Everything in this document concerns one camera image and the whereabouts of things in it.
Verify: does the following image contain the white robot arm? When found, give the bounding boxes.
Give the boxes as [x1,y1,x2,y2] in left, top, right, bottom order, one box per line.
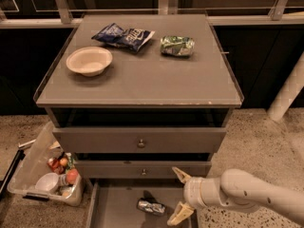
[167,167,304,226]

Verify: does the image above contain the grey middle drawer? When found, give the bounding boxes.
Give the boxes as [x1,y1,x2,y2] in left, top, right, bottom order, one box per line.
[74,161,211,179]

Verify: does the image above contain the metal window railing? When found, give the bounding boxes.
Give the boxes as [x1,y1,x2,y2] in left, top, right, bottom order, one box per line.
[0,0,304,29]

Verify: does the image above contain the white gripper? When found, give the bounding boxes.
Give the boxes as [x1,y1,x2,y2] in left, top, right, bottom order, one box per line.
[167,166,230,226]

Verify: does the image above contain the grey drawer cabinet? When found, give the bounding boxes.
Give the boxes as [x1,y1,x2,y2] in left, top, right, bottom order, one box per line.
[33,13,245,228]

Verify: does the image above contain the blue chip bag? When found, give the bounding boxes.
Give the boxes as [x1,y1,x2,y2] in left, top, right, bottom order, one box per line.
[92,23,154,52]

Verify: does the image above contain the white paper bowl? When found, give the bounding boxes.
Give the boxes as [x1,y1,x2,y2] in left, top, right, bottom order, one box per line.
[66,47,113,77]

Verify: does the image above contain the grey drawer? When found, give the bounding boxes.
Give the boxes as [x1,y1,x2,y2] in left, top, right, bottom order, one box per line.
[53,127,226,154]
[85,180,199,228]
[74,161,211,179]

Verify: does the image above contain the red snack packet in bin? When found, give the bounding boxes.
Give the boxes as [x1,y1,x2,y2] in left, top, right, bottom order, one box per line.
[47,158,65,175]

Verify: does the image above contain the clear plastic storage bin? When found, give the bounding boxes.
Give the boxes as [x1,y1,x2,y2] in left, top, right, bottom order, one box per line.
[8,123,84,206]

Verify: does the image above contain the grey bottom drawer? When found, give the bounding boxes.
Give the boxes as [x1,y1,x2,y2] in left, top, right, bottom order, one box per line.
[85,180,199,228]

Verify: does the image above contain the orange fruit in bin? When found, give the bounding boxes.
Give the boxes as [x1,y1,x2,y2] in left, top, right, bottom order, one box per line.
[66,168,79,184]

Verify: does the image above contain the white cylindrical post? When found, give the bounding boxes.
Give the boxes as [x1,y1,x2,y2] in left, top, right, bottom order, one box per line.
[267,51,304,122]

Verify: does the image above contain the green crumpled snack bag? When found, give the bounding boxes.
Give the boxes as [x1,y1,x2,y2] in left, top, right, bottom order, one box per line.
[161,36,195,57]

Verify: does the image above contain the grey top drawer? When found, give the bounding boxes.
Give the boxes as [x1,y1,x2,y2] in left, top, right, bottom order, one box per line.
[53,127,226,154]

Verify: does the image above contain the silver blue redbull can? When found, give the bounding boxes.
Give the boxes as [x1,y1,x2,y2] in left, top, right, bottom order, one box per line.
[137,199,166,216]

